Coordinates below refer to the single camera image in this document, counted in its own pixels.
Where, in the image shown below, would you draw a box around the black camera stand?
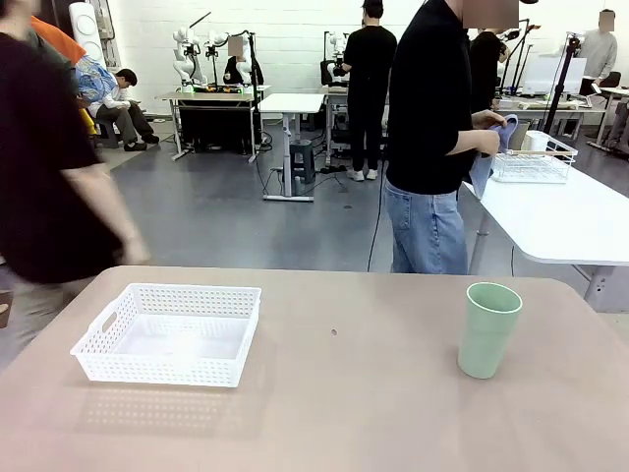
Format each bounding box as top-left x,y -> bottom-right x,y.
498,18 -> 537,97

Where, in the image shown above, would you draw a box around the blurred person black shirt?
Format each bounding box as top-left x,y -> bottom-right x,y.
0,31 -> 151,368

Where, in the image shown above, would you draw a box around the person's right hand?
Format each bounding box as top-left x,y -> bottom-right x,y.
471,128 -> 502,158

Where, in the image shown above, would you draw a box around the light green plastic cup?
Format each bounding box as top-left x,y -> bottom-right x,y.
457,281 -> 524,381

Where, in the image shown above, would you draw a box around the black tripod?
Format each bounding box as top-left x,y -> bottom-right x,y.
543,33 -> 584,137

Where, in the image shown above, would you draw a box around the person dark green jacket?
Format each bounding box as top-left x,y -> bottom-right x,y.
24,27 -> 80,94

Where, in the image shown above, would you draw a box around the white tower fan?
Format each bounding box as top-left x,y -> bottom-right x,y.
68,2 -> 112,68

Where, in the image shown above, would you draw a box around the person black shirt blue jeans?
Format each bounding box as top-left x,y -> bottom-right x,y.
381,0 -> 493,275

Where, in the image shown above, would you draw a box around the light wooden desk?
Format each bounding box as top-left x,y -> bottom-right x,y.
587,86 -> 629,153

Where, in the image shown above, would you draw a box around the small white desk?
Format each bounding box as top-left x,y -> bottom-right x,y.
257,91 -> 326,203

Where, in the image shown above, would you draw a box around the black floor cable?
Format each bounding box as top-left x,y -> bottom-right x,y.
366,179 -> 385,273

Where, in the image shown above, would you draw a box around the white wire dish rack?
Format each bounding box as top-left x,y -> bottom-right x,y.
490,131 -> 579,185

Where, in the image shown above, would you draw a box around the person in black clothes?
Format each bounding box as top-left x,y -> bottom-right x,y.
469,28 -> 508,115

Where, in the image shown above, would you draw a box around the standing person all black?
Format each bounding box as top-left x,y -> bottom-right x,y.
341,0 -> 398,182

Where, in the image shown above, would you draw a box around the person's left hand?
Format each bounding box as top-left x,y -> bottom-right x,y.
470,109 -> 508,131

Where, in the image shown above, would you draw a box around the seated person white shirt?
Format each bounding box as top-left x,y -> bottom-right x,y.
90,68 -> 161,152

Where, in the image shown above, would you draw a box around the white perforated plastic basket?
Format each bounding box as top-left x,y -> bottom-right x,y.
69,282 -> 262,389

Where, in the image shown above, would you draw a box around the person gray sweater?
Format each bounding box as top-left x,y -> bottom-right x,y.
559,9 -> 619,97

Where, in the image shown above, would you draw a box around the blurred person's forearm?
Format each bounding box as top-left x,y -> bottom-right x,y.
63,159 -> 137,250

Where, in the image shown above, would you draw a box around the white cup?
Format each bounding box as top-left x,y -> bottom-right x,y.
520,130 -> 549,153

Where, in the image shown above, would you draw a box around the dark gray stool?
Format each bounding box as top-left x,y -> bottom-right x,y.
92,117 -> 122,149

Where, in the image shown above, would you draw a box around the blue towel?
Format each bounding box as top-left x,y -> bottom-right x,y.
469,113 -> 520,201

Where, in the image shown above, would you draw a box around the white box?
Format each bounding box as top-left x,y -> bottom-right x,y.
523,52 -> 589,97

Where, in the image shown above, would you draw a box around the person's right forearm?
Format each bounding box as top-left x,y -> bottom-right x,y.
453,128 -> 477,156

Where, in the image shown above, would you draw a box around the gray plastic stool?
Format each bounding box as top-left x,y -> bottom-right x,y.
288,139 -> 315,186

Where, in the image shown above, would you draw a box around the wooden desk black panel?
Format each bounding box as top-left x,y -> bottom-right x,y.
155,89 -> 272,163

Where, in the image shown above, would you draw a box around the seated person blurred face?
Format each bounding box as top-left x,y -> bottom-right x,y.
223,34 -> 264,87

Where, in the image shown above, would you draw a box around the person orange blue patterned clothes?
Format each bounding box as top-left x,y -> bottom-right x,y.
29,14 -> 119,139

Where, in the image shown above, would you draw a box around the gray equipment desk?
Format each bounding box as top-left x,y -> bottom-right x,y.
321,84 -> 394,166

